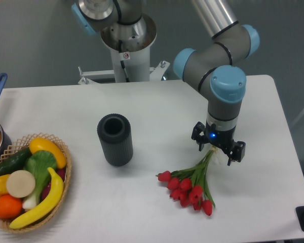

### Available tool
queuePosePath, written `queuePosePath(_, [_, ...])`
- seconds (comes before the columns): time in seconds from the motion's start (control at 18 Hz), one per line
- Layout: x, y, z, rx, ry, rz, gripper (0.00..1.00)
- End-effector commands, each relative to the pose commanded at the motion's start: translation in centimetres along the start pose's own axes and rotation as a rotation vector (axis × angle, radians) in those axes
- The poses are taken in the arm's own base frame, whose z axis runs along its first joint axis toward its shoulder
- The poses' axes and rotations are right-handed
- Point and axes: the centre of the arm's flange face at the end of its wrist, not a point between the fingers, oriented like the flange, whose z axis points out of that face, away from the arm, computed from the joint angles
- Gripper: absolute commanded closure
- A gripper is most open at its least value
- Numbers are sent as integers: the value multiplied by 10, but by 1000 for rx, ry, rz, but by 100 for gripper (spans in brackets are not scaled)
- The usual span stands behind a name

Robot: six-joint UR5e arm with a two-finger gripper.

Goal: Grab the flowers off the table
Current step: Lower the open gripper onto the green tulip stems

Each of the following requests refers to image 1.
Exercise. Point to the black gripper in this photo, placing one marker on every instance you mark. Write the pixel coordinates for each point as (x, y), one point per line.
(222, 139)

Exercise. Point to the red tulip bouquet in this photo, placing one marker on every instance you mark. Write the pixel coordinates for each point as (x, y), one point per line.
(189, 186)

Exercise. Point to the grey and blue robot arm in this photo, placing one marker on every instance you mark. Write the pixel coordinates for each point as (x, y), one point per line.
(212, 73)

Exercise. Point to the dark grey ribbed vase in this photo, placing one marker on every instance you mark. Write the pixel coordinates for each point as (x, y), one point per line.
(114, 132)

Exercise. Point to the dark red vegetable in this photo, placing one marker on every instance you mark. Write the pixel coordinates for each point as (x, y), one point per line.
(46, 190)

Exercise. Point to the green bok choy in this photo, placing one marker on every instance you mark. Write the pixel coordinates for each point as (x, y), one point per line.
(38, 165)

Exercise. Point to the yellow banana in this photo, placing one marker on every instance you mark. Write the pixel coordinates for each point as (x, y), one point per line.
(43, 208)

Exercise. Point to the beige round disc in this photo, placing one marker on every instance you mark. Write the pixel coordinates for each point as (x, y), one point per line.
(20, 183)

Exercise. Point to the green cucumber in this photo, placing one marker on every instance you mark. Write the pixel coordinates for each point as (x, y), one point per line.
(15, 162)

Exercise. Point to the orange fruit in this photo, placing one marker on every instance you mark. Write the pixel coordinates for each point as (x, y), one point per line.
(10, 207)

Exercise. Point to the woven wicker basket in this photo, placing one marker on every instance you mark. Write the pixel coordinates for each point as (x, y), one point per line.
(18, 145)

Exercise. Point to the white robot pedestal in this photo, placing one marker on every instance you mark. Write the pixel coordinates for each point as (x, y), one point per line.
(129, 47)

